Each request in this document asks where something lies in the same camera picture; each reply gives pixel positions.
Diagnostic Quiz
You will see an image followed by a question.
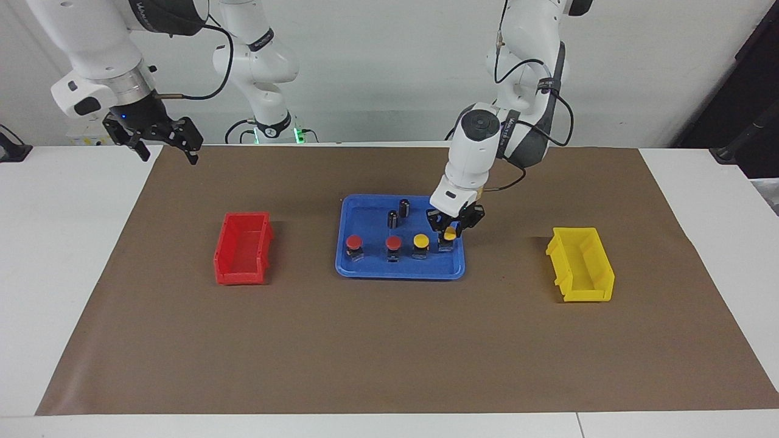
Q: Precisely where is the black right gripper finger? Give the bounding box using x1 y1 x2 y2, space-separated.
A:
167 117 204 166
102 120 151 162

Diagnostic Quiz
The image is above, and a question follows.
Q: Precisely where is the blue plastic tray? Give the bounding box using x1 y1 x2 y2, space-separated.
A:
335 194 466 280

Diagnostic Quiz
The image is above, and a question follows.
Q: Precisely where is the yellow plastic bin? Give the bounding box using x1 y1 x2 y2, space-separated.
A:
545 227 615 303

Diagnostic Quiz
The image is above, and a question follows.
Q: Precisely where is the red plastic bin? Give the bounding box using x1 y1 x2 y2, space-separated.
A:
213 211 274 286

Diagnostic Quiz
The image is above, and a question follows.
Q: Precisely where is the brown paper table mat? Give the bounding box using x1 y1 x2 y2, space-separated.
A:
35 146 779 416

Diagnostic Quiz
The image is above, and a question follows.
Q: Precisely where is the black side panel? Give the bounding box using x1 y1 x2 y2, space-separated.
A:
671 0 779 180

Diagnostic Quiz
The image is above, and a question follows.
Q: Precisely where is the black stand leg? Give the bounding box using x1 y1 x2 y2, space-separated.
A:
709 100 779 165

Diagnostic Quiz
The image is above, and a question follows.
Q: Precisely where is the white wall outlet box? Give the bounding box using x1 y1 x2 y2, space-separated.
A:
66 125 116 147

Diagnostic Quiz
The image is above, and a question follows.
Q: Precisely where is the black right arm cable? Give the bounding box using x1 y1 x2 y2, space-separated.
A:
152 15 236 102

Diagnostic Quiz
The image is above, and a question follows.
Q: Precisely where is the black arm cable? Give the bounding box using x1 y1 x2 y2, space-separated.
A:
152 15 236 102
449 0 576 193

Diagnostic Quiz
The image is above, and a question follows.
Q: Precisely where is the black clamp mount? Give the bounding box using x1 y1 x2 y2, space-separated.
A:
0 124 33 163

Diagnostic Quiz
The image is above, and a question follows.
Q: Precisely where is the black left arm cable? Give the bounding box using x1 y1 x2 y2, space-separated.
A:
449 0 576 193

